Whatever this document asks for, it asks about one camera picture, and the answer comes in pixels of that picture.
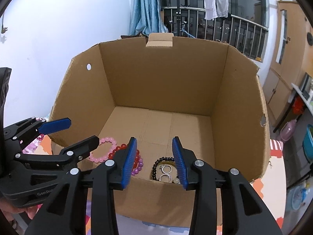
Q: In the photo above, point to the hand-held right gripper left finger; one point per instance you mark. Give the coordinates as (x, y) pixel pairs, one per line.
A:
(129, 161)

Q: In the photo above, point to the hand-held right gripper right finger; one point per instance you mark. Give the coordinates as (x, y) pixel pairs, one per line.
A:
(179, 164)

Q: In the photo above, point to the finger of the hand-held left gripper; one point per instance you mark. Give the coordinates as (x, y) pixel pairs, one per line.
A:
(83, 146)
(56, 124)

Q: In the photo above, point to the gold metal bangle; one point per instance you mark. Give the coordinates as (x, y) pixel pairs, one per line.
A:
(174, 173)

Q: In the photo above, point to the brown cardboard box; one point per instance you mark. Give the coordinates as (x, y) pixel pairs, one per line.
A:
(159, 83)

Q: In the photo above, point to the person's left hand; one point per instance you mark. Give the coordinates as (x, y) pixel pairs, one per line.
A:
(14, 210)

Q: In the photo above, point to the pink floral blanket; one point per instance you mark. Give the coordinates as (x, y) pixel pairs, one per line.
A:
(31, 148)

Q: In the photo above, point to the colourful patchwork blanket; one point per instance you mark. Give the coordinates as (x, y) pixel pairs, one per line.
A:
(275, 176)

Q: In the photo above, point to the pink plastic bucket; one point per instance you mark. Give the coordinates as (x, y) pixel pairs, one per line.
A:
(288, 129)

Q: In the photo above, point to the light blue printed basin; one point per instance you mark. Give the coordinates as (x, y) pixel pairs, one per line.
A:
(297, 195)

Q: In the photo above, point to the wooden wardrobe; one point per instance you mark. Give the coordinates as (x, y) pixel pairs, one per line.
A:
(276, 85)

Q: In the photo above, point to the blue plastic basin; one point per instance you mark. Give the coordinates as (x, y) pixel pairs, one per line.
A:
(308, 144)

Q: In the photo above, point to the red plastic item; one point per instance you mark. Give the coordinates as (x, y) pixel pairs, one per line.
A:
(297, 105)

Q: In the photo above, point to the white side table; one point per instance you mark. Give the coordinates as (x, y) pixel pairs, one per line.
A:
(302, 90)

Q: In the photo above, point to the blue curtain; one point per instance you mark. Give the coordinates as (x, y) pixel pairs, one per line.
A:
(146, 7)

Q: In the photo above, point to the metal balcony railing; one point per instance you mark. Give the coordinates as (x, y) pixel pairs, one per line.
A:
(185, 9)

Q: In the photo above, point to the black coat rack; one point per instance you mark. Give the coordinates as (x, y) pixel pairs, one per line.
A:
(178, 5)

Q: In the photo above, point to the white hanging garment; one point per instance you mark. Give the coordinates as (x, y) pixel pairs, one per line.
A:
(222, 5)
(210, 3)

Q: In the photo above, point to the wall power plug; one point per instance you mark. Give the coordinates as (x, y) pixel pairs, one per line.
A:
(3, 29)

